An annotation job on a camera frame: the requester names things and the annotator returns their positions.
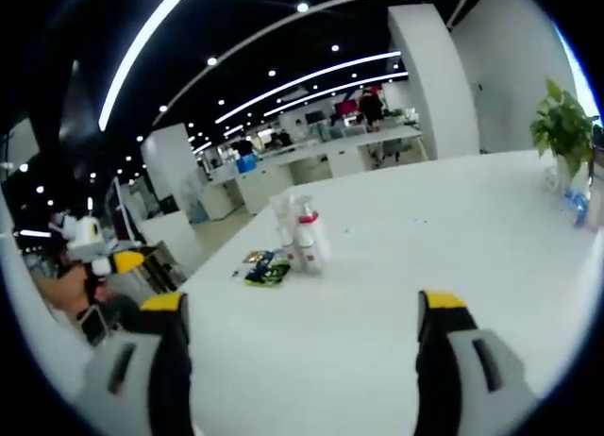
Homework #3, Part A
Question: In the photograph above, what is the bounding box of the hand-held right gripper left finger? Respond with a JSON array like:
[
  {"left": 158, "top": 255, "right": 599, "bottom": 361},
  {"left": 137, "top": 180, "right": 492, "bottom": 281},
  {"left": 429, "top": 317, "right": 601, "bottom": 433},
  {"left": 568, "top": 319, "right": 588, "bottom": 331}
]
[{"left": 82, "top": 292, "right": 194, "bottom": 436}]

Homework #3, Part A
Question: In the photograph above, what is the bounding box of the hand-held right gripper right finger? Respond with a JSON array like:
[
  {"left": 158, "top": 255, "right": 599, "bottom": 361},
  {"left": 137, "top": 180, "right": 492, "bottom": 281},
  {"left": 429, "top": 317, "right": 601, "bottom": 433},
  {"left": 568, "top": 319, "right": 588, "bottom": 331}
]
[{"left": 414, "top": 289, "right": 539, "bottom": 436}]

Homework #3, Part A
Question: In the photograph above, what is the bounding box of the green black skincare sachet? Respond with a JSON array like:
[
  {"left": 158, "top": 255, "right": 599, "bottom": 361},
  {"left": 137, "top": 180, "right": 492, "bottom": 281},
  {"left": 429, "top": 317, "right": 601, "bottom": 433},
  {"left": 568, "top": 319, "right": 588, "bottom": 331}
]
[{"left": 243, "top": 259, "right": 293, "bottom": 289}]

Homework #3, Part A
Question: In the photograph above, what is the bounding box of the white red-collared skincare bottle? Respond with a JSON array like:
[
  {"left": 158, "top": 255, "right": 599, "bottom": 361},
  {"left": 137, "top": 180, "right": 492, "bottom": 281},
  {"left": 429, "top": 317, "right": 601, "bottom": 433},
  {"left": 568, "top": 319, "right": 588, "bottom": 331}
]
[{"left": 294, "top": 194, "right": 320, "bottom": 272}]

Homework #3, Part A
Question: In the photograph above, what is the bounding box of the clear-capped white skincare bottle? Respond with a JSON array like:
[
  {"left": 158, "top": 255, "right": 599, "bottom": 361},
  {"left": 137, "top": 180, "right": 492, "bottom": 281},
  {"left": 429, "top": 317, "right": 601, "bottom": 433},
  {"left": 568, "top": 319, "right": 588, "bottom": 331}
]
[{"left": 313, "top": 221, "right": 334, "bottom": 275}]

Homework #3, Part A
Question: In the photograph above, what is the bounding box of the black laptop stand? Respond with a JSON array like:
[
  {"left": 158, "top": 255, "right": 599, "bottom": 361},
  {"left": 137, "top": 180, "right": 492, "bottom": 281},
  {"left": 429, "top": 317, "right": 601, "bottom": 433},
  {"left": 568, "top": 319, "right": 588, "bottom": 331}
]
[{"left": 139, "top": 244, "right": 183, "bottom": 293}]

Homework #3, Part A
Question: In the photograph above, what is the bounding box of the laptop with red screen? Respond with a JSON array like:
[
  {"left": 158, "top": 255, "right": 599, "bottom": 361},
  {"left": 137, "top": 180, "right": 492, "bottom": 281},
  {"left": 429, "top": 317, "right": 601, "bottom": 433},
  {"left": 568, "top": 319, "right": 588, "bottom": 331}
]
[{"left": 111, "top": 176, "right": 143, "bottom": 248}]

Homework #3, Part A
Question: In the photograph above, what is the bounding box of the white side desk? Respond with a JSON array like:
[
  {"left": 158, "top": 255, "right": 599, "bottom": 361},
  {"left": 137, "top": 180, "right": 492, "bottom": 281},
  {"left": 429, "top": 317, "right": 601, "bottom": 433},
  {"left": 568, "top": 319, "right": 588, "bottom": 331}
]
[{"left": 136, "top": 209, "right": 197, "bottom": 267}]

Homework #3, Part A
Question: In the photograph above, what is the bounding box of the person's white shirt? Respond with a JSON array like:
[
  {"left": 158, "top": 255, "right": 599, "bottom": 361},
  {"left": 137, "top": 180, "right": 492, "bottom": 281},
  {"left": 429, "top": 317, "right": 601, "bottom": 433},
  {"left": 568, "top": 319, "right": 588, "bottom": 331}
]
[{"left": 0, "top": 227, "right": 95, "bottom": 399}]

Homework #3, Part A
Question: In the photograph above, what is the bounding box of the ceiling light strip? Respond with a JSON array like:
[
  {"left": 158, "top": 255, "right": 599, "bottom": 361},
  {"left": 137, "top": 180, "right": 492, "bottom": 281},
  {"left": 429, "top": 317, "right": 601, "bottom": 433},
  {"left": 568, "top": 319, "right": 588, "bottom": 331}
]
[{"left": 96, "top": 0, "right": 204, "bottom": 133}]

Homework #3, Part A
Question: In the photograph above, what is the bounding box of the blue plastic bag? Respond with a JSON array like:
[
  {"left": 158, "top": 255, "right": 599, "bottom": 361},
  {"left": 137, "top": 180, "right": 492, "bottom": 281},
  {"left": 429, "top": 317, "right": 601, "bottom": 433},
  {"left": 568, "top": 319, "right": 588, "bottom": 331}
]
[{"left": 563, "top": 190, "right": 591, "bottom": 227}]

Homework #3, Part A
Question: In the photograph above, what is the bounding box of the white office desk row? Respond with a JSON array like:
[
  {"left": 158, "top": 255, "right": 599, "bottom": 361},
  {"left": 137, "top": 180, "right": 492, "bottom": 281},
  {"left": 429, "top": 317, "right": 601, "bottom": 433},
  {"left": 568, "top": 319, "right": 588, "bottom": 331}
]
[{"left": 207, "top": 124, "right": 428, "bottom": 215}]

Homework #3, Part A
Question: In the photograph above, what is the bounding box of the green potted plant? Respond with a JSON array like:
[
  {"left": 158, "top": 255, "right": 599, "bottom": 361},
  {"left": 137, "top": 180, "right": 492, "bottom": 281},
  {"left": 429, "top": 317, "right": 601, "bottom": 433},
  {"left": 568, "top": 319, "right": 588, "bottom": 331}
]
[{"left": 528, "top": 76, "right": 600, "bottom": 192}]

